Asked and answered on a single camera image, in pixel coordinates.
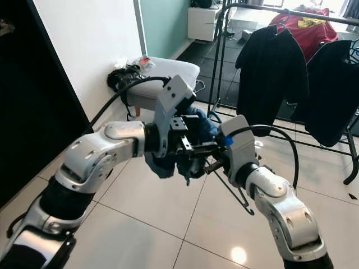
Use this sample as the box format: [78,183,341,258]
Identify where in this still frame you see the white low cabinet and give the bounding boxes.
[188,4,225,43]

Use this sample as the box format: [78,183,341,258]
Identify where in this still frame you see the clear plastic bag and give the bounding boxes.
[115,55,155,71]

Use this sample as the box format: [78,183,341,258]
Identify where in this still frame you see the grey curtain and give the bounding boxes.
[334,0,359,17]

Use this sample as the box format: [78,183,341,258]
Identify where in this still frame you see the black bag with straps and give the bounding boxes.
[107,64,146,107]

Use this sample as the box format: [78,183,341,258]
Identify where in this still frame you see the black metal clothes rack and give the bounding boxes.
[208,2,359,185]

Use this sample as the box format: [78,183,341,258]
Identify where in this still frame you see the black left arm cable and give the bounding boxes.
[87,76,172,129]

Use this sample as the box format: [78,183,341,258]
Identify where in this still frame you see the blue denim jeans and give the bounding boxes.
[144,106,219,185]

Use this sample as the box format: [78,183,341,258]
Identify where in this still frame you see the black short-sleeved shirt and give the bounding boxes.
[236,24,310,136]

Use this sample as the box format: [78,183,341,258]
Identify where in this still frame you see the navy blue shirt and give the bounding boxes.
[292,39,359,147]

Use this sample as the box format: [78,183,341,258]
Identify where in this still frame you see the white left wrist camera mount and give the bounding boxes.
[149,74,197,157]

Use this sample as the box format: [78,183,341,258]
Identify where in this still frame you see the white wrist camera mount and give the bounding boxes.
[149,74,197,157]
[219,114,259,188]

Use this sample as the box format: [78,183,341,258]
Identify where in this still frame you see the yellow cloth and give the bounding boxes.
[297,18,323,29]

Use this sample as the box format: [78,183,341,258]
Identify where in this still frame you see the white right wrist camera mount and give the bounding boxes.
[219,114,259,188]

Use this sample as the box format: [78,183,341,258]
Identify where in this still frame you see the tall black cabinet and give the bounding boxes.
[0,0,93,208]

